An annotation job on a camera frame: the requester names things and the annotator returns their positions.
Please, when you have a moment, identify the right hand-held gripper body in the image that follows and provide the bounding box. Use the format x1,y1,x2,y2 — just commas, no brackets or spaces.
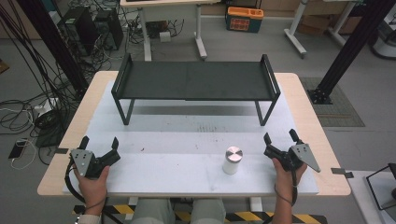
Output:
262,143,322,174

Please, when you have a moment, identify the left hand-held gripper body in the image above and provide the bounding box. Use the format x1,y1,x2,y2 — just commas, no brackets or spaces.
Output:
69,148,109,180

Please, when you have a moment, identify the silver metal cylinder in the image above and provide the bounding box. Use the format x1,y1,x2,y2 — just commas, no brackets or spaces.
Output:
221,146,244,176

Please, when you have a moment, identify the black metal shelf rack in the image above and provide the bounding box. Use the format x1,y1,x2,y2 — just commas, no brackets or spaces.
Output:
110,53,282,127

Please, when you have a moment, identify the person's left hand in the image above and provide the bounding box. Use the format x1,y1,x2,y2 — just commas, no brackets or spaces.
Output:
73,165,111,217

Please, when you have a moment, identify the person's right hand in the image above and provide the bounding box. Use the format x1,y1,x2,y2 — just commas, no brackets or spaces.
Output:
271,157,308,204

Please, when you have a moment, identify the light wooden table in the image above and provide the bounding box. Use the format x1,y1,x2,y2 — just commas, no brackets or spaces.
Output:
36,70,352,198

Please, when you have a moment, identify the grey floor mat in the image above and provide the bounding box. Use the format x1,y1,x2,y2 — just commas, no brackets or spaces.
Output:
299,77,366,128

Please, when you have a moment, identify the white power strip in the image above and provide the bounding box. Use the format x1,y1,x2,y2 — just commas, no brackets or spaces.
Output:
32,97,60,119

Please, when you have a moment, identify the white table mat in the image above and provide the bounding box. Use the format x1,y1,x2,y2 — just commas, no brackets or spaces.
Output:
63,79,319,196

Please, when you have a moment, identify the black smartphone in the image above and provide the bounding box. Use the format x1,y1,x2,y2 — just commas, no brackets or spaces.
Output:
7,138,29,160

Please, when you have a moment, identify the white side table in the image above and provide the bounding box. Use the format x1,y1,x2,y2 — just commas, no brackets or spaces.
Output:
346,170,396,224

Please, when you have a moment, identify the person's left leg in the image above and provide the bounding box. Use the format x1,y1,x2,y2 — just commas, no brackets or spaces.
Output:
130,199,177,224

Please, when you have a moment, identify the person's leg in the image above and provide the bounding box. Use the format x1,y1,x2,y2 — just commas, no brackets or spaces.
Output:
189,199,227,224
130,199,177,224

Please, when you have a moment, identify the yellow black hazard tape strip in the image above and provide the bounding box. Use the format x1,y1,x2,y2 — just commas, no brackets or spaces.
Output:
72,203,329,224

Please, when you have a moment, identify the person's right leg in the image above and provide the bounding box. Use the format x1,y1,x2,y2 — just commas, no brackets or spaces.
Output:
189,199,227,224

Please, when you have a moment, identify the black computer tower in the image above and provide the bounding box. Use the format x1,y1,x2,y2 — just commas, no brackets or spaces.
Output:
93,8,125,51
58,6,100,56

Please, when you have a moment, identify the cardboard box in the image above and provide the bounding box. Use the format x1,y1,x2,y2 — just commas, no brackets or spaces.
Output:
296,13,363,36

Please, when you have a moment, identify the white standing desk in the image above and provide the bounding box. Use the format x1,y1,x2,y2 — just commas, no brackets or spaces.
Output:
120,0,222,63

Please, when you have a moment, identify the orange and teal toolbox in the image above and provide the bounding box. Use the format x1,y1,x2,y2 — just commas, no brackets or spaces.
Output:
225,6,265,35

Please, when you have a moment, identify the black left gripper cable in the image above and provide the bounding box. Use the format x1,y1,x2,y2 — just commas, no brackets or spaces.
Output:
64,158,108,216

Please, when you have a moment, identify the bundle of black cables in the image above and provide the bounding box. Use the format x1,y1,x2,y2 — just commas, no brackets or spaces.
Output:
0,0,113,171

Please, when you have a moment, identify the black wire frame stand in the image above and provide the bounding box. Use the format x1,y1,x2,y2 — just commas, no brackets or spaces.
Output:
365,162,396,212

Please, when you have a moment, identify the white desk frame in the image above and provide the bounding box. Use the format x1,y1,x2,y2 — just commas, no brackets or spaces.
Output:
283,0,364,60

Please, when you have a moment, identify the black aluminium post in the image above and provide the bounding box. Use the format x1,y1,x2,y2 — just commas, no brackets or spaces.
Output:
306,0,396,105
16,0,91,100

